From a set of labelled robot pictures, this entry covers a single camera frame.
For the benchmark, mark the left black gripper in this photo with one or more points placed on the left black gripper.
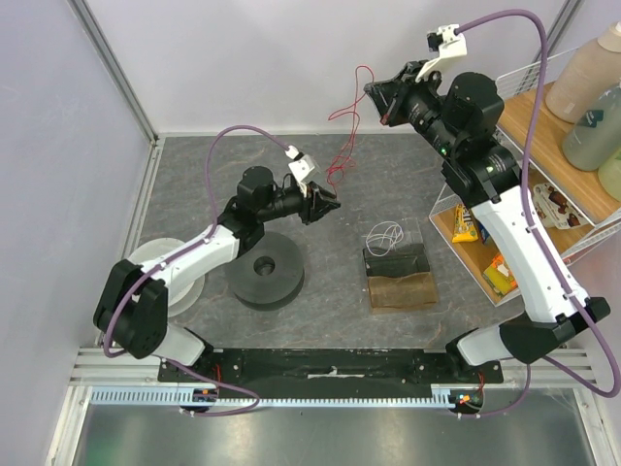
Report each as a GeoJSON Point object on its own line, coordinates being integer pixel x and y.
{"type": "Point", "coordinates": [312, 207]}

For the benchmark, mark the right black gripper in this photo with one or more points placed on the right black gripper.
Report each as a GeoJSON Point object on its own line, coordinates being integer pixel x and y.
{"type": "Point", "coordinates": [393, 103]}

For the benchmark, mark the dark grey cable spool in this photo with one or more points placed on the dark grey cable spool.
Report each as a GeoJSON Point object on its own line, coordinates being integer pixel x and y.
{"type": "Point", "coordinates": [269, 276]}

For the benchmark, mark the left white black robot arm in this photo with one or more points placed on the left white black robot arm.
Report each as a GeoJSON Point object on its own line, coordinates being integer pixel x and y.
{"type": "Point", "coordinates": [133, 309]}

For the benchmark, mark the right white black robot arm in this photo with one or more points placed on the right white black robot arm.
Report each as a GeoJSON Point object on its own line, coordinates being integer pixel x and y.
{"type": "Point", "coordinates": [486, 176]}

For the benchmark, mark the yellow candy bag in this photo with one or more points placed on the yellow candy bag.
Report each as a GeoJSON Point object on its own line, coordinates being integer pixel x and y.
{"type": "Point", "coordinates": [464, 229]}

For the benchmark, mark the blue snack box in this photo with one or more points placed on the blue snack box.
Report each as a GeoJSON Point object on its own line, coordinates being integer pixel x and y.
{"type": "Point", "coordinates": [483, 233]}

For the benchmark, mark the orange snack box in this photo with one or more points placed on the orange snack box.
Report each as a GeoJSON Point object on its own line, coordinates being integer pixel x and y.
{"type": "Point", "coordinates": [499, 276]}

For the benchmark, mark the white pudding cup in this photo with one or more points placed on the white pudding cup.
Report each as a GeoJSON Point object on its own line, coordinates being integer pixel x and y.
{"type": "Point", "coordinates": [554, 210]}

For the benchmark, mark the beige plastic bottle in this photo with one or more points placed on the beige plastic bottle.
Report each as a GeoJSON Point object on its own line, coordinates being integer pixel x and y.
{"type": "Point", "coordinates": [593, 68]}

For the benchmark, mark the green liquid bottle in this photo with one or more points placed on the green liquid bottle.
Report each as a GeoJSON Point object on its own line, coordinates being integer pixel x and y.
{"type": "Point", "coordinates": [596, 135]}

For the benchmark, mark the light green bottle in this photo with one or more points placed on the light green bottle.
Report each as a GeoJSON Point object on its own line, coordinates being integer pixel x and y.
{"type": "Point", "coordinates": [609, 175]}

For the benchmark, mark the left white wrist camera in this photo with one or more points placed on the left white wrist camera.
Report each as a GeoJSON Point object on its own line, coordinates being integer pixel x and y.
{"type": "Point", "coordinates": [302, 166]}

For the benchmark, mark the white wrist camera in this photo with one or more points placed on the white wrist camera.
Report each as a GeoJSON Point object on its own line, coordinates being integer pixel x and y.
{"type": "Point", "coordinates": [450, 45]}
{"type": "Point", "coordinates": [302, 166]}

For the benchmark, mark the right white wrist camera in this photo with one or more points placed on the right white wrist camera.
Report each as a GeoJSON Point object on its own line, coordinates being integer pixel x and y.
{"type": "Point", "coordinates": [450, 45]}

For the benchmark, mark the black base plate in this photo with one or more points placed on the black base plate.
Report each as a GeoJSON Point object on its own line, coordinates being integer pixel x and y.
{"type": "Point", "coordinates": [247, 366]}

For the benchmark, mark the white wire shelf rack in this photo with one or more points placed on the white wire shelf rack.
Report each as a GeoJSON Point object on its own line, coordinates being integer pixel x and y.
{"type": "Point", "coordinates": [582, 189]}

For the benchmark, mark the blue grey cable duct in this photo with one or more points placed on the blue grey cable duct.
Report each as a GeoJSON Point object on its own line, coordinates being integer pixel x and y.
{"type": "Point", "coordinates": [193, 397]}

